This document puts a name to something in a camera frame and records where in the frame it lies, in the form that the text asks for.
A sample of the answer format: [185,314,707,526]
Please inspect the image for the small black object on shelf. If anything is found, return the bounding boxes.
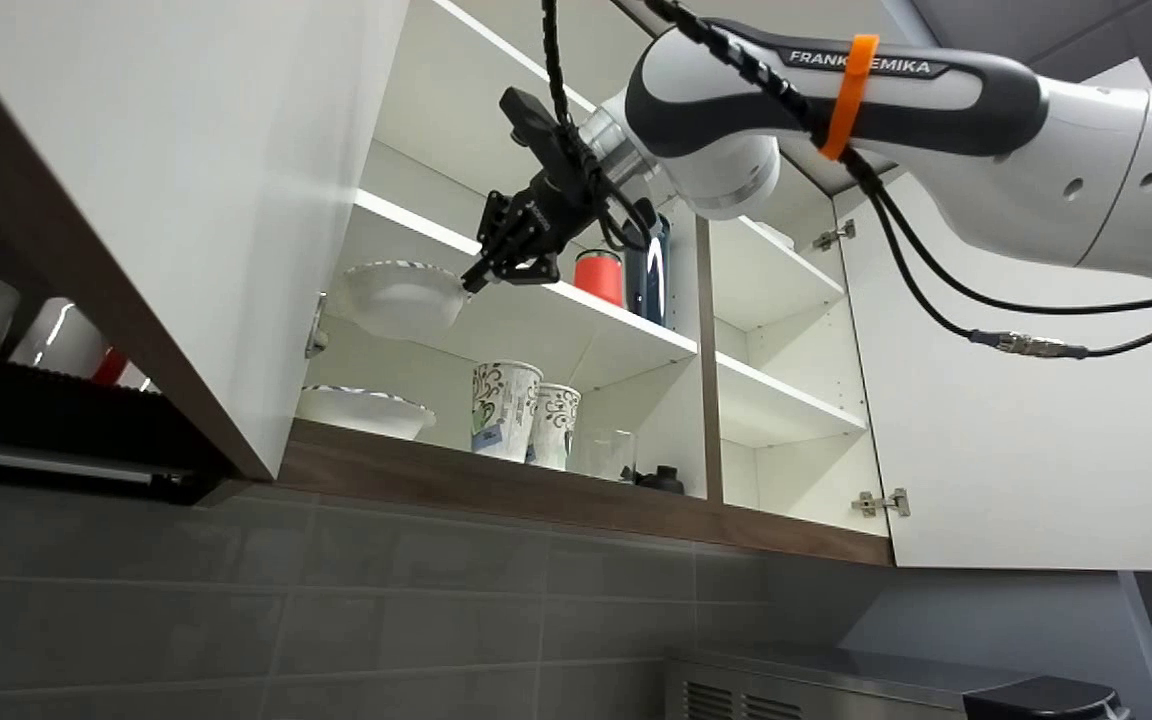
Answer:
[621,464,683,496]

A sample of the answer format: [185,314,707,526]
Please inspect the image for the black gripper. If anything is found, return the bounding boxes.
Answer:
[460,163,603,290]

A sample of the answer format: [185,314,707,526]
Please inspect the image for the white cabinet door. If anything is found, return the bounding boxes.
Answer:
[841,161,1152,572]

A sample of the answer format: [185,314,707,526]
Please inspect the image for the red cup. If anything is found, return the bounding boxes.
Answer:
[574,249,625,306]

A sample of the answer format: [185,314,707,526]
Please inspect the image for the orange strap on arm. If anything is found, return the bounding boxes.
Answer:
[819,27,882,163]

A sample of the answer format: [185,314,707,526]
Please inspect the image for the blue patterned paper bowl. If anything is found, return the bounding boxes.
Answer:
[343,258,467,340]

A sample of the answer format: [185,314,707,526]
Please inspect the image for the dark blue tumbler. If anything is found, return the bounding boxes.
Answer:
[625,217,671,320]

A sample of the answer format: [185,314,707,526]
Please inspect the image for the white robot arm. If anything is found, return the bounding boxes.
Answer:
[465,7,1152,289]

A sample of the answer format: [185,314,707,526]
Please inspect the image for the cabinet door hinge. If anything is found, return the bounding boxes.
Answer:
[852,488,911,515]

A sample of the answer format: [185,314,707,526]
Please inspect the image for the white red mug right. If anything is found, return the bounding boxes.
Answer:
[12,294,152,393]

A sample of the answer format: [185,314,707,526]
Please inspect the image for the white upper cabinet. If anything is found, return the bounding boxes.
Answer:
[284,0,894,566]

